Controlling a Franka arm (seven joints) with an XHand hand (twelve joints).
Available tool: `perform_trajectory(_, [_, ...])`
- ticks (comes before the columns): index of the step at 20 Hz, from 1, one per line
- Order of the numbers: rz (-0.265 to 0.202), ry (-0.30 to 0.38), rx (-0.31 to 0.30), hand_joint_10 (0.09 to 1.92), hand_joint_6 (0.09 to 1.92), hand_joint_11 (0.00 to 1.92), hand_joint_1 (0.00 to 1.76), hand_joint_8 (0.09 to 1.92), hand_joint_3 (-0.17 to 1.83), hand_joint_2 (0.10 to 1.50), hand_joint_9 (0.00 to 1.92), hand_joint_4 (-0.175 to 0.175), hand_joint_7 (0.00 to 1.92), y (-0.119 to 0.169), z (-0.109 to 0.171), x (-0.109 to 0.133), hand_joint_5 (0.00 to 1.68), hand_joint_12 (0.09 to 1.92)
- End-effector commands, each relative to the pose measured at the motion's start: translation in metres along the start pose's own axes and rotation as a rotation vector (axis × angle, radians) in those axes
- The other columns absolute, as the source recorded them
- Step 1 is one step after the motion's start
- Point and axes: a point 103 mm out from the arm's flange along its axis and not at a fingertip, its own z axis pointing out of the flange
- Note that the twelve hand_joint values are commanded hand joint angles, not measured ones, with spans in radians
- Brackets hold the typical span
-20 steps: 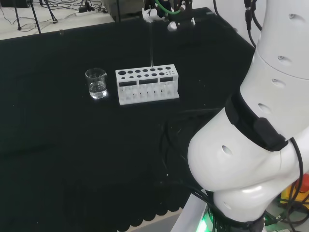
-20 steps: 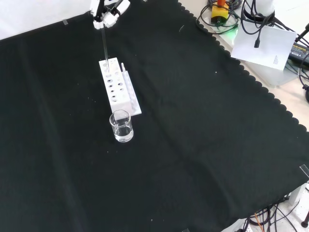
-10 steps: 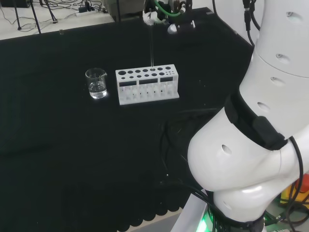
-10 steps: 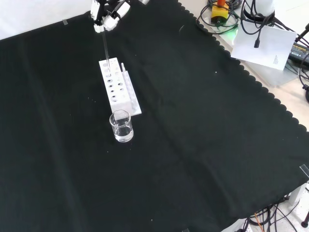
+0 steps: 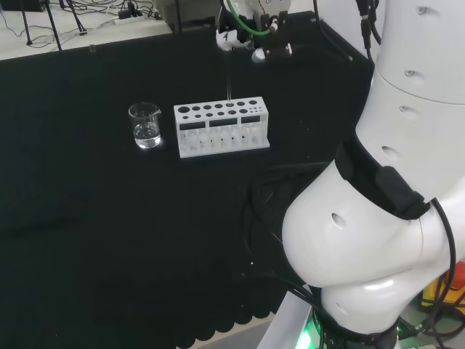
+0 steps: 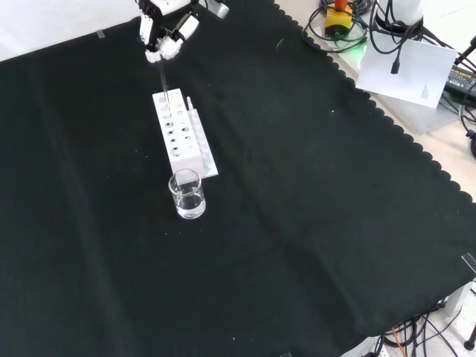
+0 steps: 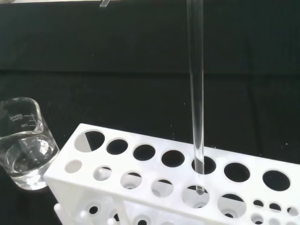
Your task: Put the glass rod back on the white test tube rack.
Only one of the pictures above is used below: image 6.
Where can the black tripod foot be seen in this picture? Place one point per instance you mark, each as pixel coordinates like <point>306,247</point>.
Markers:
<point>470,340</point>

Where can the clear tape strip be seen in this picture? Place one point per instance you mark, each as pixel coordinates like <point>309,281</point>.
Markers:
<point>469,261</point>

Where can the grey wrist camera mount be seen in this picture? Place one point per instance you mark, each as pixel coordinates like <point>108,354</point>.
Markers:
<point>219,8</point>

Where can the white bench bracket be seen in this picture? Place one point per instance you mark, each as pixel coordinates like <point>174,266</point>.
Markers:
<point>456,299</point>

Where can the clear glass beaker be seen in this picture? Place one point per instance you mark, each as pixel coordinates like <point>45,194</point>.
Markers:
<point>190,204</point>

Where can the yellow stop button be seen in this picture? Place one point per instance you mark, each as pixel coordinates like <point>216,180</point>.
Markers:
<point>337,20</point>

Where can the white paper sheet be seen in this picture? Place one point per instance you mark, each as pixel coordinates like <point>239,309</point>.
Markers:
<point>409,83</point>

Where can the grey tape strip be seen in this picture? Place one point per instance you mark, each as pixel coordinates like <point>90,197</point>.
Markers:
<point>100,34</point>

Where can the clear glass rod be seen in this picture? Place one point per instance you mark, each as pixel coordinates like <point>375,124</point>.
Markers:
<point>164,82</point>

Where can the black round stand base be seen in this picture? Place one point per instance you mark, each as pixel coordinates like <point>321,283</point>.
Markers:
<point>472,145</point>

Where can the black power adapter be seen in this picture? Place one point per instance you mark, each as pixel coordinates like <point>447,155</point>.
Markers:
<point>461,80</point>

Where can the black bench cloth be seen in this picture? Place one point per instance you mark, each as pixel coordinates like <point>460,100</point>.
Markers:
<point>260,223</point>

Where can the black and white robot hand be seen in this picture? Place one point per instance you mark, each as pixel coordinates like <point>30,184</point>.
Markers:
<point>167,44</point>

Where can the pale grey board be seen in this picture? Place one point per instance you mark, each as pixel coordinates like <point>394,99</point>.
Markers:
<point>427,119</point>

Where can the white test tube rack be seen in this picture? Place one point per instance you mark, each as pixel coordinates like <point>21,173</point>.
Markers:
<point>186,148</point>

